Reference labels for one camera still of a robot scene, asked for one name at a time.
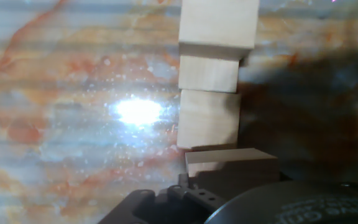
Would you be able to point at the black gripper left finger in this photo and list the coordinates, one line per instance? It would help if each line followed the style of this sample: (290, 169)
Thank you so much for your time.
(166, 207)

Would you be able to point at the wooden cube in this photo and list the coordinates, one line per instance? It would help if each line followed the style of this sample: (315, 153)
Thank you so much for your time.
(217, 25)
(208, 73)
(208, 118)
(232, 168)

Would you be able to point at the orange marble pattern mat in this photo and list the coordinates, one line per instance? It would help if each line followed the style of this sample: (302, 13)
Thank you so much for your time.
(73, 109)

